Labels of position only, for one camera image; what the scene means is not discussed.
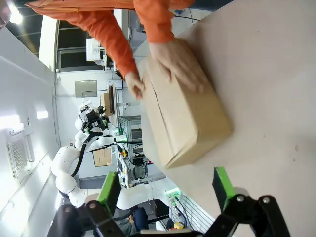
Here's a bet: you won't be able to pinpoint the orange-sleeved left forearm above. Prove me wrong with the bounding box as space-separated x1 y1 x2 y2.
133 0 196 44

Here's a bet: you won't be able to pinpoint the white green-lit socket box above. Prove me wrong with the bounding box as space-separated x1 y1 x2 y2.
164 187 183 207

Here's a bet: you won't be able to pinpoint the bright ceiling light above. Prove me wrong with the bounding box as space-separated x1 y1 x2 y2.
6 4 24 25

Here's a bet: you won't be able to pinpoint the person's left hand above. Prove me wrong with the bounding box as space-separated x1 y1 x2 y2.
149 38 211 94

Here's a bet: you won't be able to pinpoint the brown cardboard box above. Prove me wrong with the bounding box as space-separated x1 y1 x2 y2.
139 38 233 170

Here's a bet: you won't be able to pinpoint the dark window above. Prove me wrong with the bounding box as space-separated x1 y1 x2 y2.
56 19 106 70

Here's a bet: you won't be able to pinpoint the grey aluminium rack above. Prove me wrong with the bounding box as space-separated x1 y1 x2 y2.
118 115 143 145

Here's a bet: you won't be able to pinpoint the orange sweater torso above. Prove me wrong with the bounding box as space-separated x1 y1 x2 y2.
24 0 139 12

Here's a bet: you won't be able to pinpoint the grey wall panel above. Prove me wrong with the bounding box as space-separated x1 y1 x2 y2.
75 79 98 97

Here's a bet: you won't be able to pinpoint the white slatted panel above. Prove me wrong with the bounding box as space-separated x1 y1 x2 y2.
170 192 216 232

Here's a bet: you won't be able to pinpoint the person's right hand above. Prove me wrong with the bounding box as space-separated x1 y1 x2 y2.
124 71 147 100

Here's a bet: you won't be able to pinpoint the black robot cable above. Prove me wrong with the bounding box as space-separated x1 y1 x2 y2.
71 129 104 178

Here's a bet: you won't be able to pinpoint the white paper board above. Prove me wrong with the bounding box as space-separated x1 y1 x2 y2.
86 38 106 62

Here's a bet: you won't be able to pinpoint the small labelled cardboard box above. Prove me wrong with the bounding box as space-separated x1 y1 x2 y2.
92 147 113 168

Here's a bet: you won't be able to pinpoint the stacked flat cardboard boxes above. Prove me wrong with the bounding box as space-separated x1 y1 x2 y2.
99 85 117 117

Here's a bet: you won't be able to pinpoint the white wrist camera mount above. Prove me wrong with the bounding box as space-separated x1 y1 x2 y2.
78 99 93 113

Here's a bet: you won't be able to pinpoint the seated background person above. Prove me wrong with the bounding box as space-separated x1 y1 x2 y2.
115 206 149 236

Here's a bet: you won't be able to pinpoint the blurred person head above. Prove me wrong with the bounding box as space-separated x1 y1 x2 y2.
0 0 12 30

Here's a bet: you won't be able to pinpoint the orange-sleeved right forearm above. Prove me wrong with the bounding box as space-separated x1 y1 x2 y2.
32 6 139 78

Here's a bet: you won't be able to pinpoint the black green-padded right gripper finger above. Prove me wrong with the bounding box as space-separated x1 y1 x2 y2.
203 166 291 237

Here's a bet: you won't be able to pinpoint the white ceiling air conditioner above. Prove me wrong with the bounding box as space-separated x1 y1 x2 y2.
6 127 36 180

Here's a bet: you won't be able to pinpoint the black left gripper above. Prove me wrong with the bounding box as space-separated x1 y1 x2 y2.
46 105 126 237

